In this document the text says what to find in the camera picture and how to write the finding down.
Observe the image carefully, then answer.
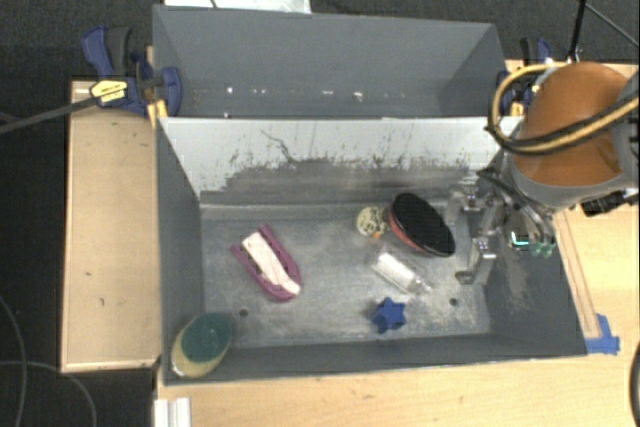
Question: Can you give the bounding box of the grey metal bin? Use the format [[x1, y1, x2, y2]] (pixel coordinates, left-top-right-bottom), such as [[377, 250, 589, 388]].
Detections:
[[151, 3, 589, 387]]

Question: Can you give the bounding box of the green and yellow sponge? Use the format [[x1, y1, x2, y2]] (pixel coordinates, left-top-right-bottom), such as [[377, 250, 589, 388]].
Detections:
[[170, 311, 235, 380]]

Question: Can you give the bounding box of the cream spotted ball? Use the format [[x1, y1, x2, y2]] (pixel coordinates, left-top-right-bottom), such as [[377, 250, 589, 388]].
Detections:
[[355, 205, 391, 238]]

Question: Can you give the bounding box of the pale wood flat board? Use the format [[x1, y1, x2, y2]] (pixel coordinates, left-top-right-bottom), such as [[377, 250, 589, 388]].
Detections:
[[59, 79, 164, 374]]

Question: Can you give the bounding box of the clear glass bottle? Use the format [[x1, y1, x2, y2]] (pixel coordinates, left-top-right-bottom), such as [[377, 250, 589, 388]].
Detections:
[[367, 239, 434, 296]]

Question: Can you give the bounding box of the blue star-shaped toy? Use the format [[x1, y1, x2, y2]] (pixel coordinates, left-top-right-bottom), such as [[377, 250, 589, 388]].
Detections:
[[370, 296, 408, 335]]

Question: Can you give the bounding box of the black cylinder on white bracket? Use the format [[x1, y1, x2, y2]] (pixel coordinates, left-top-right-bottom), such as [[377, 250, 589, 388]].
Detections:
[[579, 187, 640, 218]]

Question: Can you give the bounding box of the black and red round disc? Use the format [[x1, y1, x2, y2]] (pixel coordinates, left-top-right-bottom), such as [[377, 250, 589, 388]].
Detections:
[[388, 192, 457, 259]]

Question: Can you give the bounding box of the purple and white stapler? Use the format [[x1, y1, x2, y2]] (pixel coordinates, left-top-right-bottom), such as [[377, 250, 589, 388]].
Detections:
[[229, 222, 303, 303]]

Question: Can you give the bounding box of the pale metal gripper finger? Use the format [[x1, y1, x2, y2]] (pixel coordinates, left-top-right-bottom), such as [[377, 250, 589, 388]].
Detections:
[[454, 237, 498, 286], [446, 188, 482, 240]]

